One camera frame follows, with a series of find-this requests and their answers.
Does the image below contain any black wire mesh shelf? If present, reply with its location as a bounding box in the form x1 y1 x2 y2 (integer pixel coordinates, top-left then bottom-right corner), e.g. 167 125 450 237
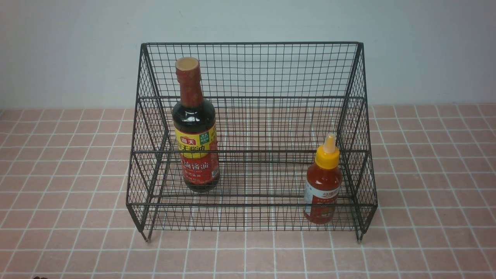
126 42 378 242

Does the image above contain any red sauce bottle yellow cap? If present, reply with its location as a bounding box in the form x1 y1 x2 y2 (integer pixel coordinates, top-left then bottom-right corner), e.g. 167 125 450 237
303 133 343 225

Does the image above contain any dark soy sauce bottle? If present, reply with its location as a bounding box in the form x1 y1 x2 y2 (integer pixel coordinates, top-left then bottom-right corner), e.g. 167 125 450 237
172 57 221 193

